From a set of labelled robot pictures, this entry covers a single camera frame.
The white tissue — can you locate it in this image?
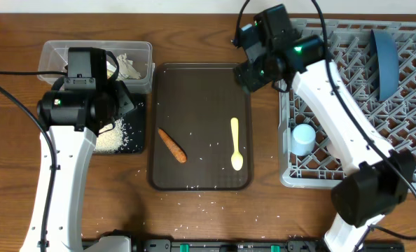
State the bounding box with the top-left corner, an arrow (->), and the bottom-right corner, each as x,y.
106,54 -> 142,81

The light blue cup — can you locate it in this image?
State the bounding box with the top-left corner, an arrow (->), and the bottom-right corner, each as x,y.
291,124 -> 316,156

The orange carrot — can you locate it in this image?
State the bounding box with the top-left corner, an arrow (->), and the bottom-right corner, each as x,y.
158,128 -> 187,164

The yellow plastic spoon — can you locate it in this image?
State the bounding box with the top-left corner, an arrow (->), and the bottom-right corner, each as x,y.
230,118 -> 243,171

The dark blue plate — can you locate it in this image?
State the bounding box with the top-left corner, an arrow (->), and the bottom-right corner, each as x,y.
370,29 -> 399,102

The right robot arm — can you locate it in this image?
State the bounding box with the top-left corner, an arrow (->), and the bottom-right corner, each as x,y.
233,4 -> 415,251

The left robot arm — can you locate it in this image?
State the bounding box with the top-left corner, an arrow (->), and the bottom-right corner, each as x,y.
21,47 -> 137,251

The clear plastic waste bin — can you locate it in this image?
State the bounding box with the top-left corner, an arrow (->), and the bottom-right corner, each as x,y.
38,40 -> 155,94

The grey dishwasher rack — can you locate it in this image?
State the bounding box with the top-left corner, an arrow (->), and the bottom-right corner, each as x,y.
278,19 -> 416,189

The black rectangular tray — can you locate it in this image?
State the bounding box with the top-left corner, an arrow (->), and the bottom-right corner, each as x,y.
88,92 -> 148,155

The pile of white rice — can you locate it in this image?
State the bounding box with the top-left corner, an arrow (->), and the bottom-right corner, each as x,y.
92,117 -> 142,155

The brown serving tray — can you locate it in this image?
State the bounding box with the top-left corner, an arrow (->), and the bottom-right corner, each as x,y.
148,63 -> 254,191

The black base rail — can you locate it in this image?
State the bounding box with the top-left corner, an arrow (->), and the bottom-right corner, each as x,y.
81,229 -> 405,252

